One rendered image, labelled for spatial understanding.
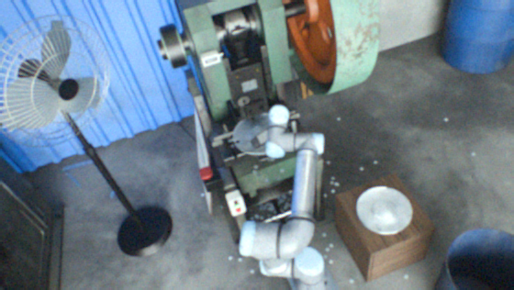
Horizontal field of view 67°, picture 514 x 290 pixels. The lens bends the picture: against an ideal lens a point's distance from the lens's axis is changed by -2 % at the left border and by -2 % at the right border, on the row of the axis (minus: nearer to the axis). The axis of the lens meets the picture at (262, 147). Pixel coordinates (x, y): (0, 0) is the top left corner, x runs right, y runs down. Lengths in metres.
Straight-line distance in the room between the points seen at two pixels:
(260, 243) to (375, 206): 1.04
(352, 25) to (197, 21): 0.59
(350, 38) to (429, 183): 1.54
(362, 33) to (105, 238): 2.16
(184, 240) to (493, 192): 2.03
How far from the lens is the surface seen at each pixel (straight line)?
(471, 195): 2.85
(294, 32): 2.14
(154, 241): 2.71
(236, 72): 1.81
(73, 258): 2.97
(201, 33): 1.62
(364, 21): 1.55
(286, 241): 1.30
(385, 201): 2.25
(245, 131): 2.05
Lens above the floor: 2.21
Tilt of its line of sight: 47 degrees down
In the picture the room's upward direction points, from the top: 12 degrees counter-clockwise
